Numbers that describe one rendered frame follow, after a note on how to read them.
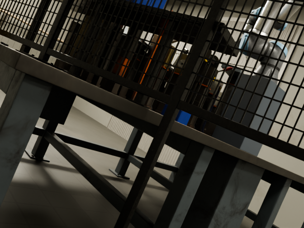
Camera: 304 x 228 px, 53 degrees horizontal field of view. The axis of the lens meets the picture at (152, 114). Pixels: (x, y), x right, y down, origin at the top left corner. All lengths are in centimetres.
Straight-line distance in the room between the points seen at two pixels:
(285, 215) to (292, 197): 21
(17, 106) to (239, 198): 129
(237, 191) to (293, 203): 220
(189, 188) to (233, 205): 48
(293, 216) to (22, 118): 340
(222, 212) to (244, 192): 18
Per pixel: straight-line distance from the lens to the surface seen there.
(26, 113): 86
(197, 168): 132
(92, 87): 86
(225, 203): 169
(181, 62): 179
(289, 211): 390
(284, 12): 208
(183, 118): 133
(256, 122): 174
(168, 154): 492
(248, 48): 182
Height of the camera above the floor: 70
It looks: 1 degrees down
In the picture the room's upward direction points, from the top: 24 degrees clockwise
